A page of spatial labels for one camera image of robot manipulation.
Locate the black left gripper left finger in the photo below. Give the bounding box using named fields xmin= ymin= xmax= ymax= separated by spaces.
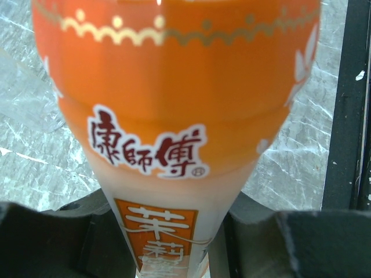
xmin=1 ymin=189 xmax=136 ymax=277

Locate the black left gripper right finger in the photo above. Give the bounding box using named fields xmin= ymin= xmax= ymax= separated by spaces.
xmin=209 ymin=193 xmax=370 ymax=277

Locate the orange tea bottle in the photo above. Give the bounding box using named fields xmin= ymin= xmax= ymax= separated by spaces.
xmin=31 ymin=1 xmax=321 ymax=277

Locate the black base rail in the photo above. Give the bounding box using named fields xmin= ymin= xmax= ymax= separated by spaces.
xmin=321 ymin=1 xmax=370 ymax=211

